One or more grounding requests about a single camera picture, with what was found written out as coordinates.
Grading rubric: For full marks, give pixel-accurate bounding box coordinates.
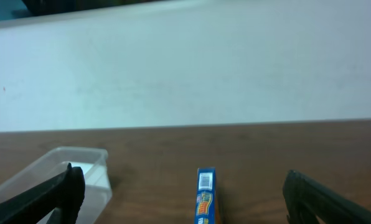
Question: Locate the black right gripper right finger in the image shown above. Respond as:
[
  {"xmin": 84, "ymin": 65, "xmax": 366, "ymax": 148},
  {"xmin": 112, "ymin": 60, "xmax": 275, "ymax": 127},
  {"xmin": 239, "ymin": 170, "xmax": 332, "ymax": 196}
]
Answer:
[{"xmin": 283, "ymin": 170, "xmax": 371, "ymax": 224}]

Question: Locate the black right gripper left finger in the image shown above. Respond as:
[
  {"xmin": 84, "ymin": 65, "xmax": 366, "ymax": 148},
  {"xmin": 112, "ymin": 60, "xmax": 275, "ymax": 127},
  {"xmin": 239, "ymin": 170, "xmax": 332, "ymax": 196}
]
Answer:
[{"xmin": 0, "ymin": 164, "xmax": 85, "ymax": 224}]

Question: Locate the blue Kool Fever box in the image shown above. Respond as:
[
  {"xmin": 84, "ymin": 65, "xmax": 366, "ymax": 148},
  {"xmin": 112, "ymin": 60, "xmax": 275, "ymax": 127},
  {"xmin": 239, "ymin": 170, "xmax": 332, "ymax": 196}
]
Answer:
[{"xmin": 194, "ymin": 167, "xmax": 222, "ymax": 224}]

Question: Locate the clear plastic container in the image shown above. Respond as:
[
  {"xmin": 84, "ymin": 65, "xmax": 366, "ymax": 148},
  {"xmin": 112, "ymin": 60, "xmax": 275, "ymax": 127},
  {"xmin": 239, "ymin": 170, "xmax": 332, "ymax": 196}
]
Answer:
[{"xmin": 0, "ymin": 147, "xmax": 112, "ymax": 224}]

